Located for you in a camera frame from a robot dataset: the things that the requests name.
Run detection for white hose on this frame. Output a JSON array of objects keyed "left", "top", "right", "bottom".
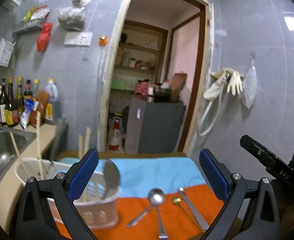
[{"left": 197, "top": 80, "right": 225, "bottom": 137}]

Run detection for large soy sauce jug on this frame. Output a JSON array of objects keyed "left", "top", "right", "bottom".
[{"left": 45, "top": 78, "right": 61, "bottom": 125}]

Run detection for steel utensil handle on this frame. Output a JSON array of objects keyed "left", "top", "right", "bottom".
[{"left": 177, "top": 187, "right": 209, "bottom": 231}]

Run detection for white wall socket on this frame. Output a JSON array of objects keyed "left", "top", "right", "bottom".
[{"left": 64, "top": 31, "right": 93, "bottom": 47}]

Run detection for small gold spoon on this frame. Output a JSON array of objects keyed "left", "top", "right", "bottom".
[{"left": 171, "top": 196, "right": 205, "bottom": 232}]

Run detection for steel sink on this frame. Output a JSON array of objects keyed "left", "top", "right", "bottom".
[{"left": 0, "top": 126, "right": 36, "bottom": 181}]

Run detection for red plastic bag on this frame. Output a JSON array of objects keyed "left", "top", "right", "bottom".
[{"left": 37, "top": 22, "right": 53, "bottom": 52}]

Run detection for steel spoon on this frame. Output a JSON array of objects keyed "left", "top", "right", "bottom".
[
  {"left": 151, "top": 202, "right": 168, "bottom": 239},
  {"left": 102, "top": 159, "right": 120, "bottom": 199},
  {"left": 126, "top": 188, "right": 166, "bottom": 229}
]

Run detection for black bowl on cabinet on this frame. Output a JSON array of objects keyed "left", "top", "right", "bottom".
[{"left": 153, "top": 87, "right": 171, "bottom": 103}]

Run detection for orange cloth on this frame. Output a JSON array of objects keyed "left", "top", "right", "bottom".
[{"left": 92, "top": 184, "right": 224, "bottom": 239}]

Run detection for white rubber gloves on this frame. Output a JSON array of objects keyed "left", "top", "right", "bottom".
[{"left": 203, "top": 67, "right": 244, "bottom": 101}]

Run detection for wooden cutting board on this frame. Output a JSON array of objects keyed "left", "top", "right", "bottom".
[{"left": 169, "top": 73, "right": 188, "bottom": 101}]

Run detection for steel fork ornate handle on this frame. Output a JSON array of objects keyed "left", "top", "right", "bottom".
[{"left": 45, "top": 113, "right": 67, "bottom": 179}]

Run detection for dark sauce bottle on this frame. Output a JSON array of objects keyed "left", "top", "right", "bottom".
[{"left": 5, "top": 77, "right": 19, "bottom": 127}]

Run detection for grey bag on wall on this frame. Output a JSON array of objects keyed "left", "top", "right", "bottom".
[{"left": 58, "top": 0, "right": 91, "bottom": 31}]

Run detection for grey cabinet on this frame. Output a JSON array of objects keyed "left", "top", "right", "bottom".
[{"left": 124, "top": 95, "right": 186, "bottom": 154}]

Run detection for white plastic utensil holder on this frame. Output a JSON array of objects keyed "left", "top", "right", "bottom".
[{"left": 14, "top": 157, "right": 122, "bottom": 230}]

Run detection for brown spice packet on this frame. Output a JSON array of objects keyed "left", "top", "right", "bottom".
[{"left": 30, "top": 90, "right": 50, "bottom": 128}]

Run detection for hanging clear plastic bag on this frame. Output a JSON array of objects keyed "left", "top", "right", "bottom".
[{"left": 242, "top": 57, "right": 257, "bottom": 109}]

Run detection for light blue cloth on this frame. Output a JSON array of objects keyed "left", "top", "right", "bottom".
[{"left": 111, "top": 157, "right": 206, "bottom": 198}]

